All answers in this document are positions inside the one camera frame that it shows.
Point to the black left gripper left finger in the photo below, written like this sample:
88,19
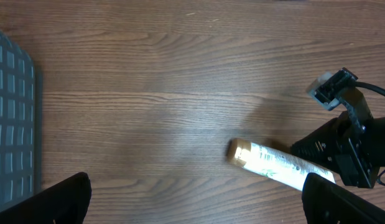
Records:
63,203

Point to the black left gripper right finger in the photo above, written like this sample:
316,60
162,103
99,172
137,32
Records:
326,202

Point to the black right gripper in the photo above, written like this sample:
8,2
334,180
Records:
353,147

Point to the white shampoo tube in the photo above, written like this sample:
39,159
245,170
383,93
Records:
274,164

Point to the dark grey plastic basket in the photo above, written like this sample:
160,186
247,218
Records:
20,125

